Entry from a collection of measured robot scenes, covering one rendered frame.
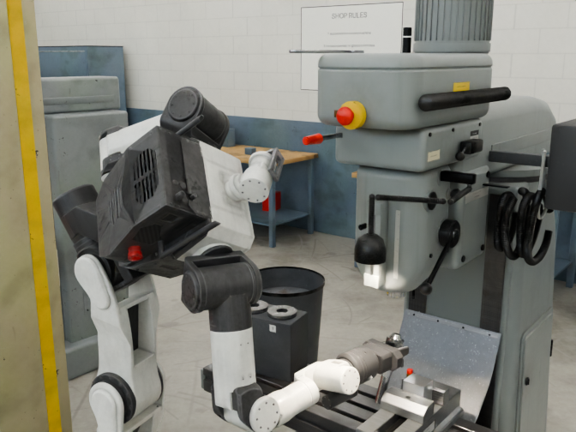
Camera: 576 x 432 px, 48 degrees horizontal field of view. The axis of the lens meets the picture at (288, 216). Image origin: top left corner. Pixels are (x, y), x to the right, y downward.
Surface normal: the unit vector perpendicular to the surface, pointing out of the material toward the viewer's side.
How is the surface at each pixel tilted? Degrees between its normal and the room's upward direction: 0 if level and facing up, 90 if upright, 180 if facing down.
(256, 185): 115
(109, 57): 90
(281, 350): 90
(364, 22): 90
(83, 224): 90
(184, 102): 62
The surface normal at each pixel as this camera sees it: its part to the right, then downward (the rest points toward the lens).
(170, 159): 0.75, -0.43
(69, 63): -0.62, 0.19
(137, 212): -0.63, -0.25
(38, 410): 0.79, 0.14
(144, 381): 0.87, -0.05
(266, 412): 0.65, -0.03
